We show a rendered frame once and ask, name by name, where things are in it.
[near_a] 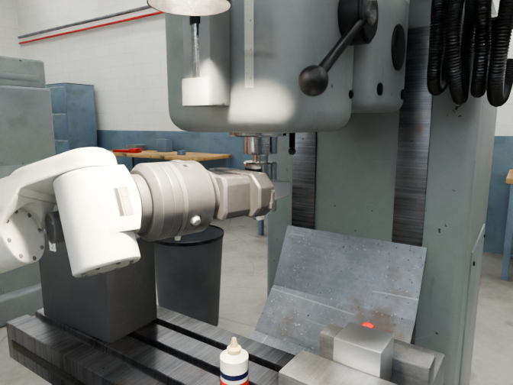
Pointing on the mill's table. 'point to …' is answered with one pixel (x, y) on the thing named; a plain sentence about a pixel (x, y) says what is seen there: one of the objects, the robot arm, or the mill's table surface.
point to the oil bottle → (233, 365)
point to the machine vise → (422, 370)
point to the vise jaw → (323, 373)
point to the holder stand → (99, 293)
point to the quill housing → (269, 70)
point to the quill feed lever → (356, 28)
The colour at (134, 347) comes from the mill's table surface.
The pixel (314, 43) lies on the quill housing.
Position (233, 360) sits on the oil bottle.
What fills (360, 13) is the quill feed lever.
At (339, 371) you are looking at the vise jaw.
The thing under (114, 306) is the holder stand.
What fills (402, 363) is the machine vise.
